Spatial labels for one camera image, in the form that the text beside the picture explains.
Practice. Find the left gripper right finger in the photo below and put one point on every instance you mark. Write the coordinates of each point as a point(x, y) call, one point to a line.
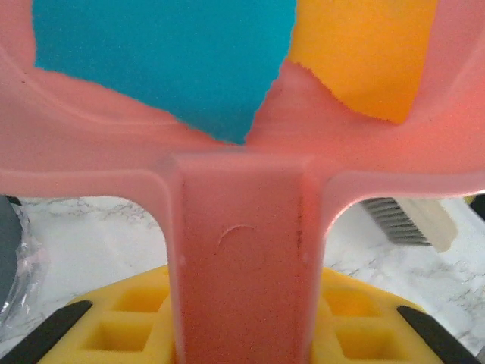
point(379, 326)

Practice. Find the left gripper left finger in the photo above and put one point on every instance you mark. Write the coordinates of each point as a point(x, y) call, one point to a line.
point(125, 318)

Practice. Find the cream brush grey bristles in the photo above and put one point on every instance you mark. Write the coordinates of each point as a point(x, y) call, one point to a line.
point(435, 223)

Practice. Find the pink plastic dustpan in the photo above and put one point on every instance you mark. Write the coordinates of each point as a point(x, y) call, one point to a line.
point(242, 227)

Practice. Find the blue paper scrap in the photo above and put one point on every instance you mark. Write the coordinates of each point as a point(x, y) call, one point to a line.
point(170, 57)

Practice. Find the orange paper scrap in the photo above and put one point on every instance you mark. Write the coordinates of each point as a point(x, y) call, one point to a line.
point(360, 57)

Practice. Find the plastic bin liner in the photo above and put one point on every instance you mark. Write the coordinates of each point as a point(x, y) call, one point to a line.
point(34, 261)

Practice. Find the dark blue trash bin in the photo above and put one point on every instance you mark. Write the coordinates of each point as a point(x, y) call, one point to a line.
point(7, 246)

